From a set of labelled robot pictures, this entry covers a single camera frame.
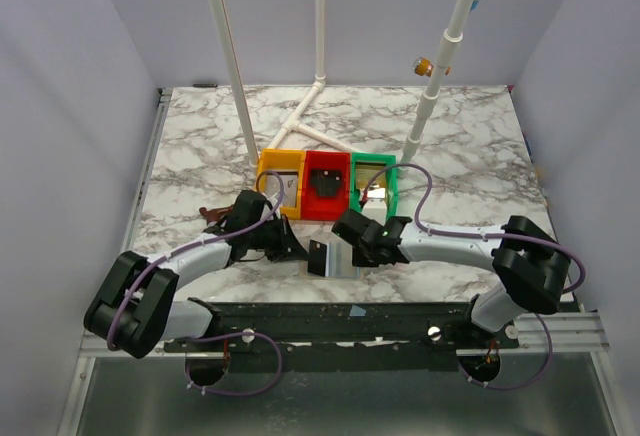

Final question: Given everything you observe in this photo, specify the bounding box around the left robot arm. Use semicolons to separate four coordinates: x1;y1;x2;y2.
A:
83;190;308;359

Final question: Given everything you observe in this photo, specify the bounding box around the black VIP card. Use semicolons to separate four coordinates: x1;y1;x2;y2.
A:
309;169;344;199

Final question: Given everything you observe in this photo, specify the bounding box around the white left PVC pole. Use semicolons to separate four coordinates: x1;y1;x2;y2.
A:
208;0;258;166

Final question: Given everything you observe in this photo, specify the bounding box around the black mounting rail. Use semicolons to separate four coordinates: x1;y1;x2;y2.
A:
164;303;519;373

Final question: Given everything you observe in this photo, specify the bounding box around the green plastic bin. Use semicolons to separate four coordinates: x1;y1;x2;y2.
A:
349;152;398;220

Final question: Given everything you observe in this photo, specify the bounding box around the brown small tool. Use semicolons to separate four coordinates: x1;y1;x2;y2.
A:
199;205;233;225

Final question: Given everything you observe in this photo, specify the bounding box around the white striped card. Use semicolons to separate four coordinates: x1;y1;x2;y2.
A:
263;171;298;208

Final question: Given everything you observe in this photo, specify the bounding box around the beige card holder wallet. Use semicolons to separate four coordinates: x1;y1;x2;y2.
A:
303;240;364;280

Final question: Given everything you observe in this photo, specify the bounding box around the white PVC pipe frame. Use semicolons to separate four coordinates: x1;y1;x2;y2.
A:
267;0;371;156

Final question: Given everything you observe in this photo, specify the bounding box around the yellow plastic bin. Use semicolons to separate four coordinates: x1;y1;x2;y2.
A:
257;149;305;220

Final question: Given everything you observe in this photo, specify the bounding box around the orange knob on pole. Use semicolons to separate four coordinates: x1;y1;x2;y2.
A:
413;57;437;77

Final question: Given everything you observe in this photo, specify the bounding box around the dark card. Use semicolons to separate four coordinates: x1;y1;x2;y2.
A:
307;239;329;277

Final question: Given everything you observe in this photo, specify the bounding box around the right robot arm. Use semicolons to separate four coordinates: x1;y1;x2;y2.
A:
332;209;571;333

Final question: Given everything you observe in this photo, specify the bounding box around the gold cards stack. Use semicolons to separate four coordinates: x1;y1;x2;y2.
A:
354;162;388;201

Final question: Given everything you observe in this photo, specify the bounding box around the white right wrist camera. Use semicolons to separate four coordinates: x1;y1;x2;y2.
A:
362;199;387;226

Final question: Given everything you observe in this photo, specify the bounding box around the red plastic bin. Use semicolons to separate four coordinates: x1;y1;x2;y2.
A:
301;151;351;221

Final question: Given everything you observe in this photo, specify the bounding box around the white PVC jointed pole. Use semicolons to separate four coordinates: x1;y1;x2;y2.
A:
400;0;472;163

